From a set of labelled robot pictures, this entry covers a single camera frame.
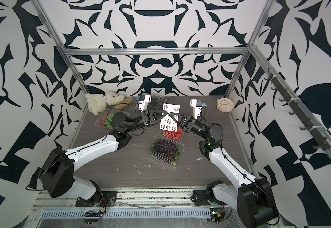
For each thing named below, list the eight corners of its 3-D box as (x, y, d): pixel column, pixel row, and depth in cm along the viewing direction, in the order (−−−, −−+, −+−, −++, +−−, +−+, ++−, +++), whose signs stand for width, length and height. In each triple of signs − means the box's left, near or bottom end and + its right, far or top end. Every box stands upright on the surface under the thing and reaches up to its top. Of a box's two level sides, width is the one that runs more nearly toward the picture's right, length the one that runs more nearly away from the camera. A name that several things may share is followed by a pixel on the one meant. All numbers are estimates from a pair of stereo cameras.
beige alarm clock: (217, 112, 112) (219, 110, 110) (214, 100, 120) (215, 98, 118) (235, 112, 112) (237, 110, 110) (230, 100, 121) (231, 98, 118)
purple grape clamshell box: (146, 157, 90) (145, 152, 84) (156, 138, 98) (156, 133, 92) (176, 171, 84) (176, 167, 79) (184, 150, 92) (185, 145, 87)
